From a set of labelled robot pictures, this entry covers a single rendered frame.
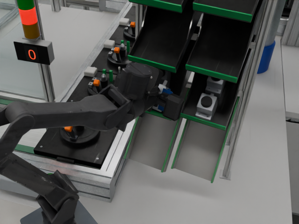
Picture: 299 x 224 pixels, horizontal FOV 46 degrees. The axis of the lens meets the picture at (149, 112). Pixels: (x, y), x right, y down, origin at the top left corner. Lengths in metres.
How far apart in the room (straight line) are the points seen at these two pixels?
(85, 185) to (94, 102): 0.49
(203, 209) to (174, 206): 0.09
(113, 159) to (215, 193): 0.37
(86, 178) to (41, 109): 0.52
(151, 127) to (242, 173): 0.40
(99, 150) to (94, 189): 0.13
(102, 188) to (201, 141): 0.35
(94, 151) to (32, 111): 0.58
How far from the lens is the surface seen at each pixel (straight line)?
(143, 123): 1.14
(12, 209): 1.26
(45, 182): 0.78
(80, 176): 1.16
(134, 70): 0.75
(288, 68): 1.95
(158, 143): 1.12
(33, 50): 1.27
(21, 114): 0.64
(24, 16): 1.21
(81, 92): 1.45
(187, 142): 1.12
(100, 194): 1.18
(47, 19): 2.29
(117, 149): 1.23
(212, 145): 1.11
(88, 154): 1.20
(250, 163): 1.38
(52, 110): 0.68
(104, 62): 1.62
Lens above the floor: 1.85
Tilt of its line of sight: 41 degrees down
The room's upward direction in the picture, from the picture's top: 2 degrees clockwise
